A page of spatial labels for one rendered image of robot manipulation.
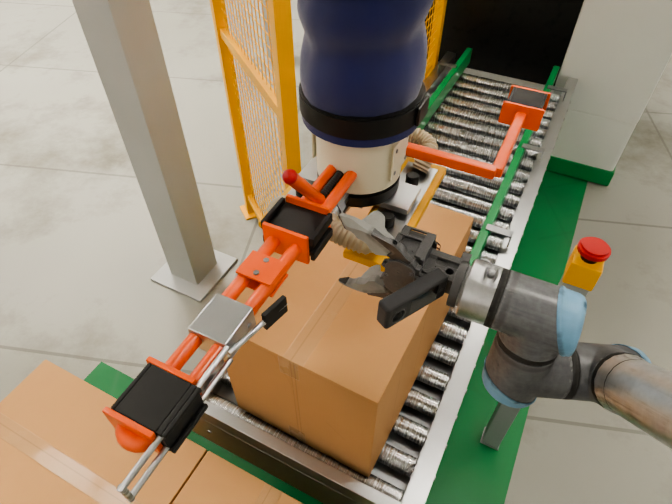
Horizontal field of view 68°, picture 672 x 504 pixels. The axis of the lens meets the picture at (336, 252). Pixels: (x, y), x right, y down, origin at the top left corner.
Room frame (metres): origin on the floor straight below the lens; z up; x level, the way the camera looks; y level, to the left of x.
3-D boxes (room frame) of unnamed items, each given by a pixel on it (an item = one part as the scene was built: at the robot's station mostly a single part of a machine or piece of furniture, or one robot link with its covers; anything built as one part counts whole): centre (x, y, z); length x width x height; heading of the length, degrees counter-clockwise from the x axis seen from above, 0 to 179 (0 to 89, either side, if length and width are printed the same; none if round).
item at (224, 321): (0.41, 0.16, 1.26); 0.07 x 0.07 x 0.04; 64
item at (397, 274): (0.51, -0.14, 1.27); 0.12 x 0.09 x 0.08; 64
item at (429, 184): (0.78, -0.13, 1.16); 0.34 x 0.10 x 0.05; 154
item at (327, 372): (0.81, -0.05, 0.75); 0.60 x 0.40 x 0.40; 152
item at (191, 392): (0.31, 0.15, 1.27); 0.31 x 0.03 x 0.05; 154
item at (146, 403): (0.29, 0.22, 1.27); 0.08 x 0.07 x 0.05; 154
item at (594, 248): (0.78, -0.58, 1.02); 0.07 x 0.07 x 0.04
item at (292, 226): (0.60, 0.06, 1.27); 0.10 x 0.08 x 0.06; 64
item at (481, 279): (0.47, -0.21, 1.27); 0.09 x 0.05 x 0.10; 154
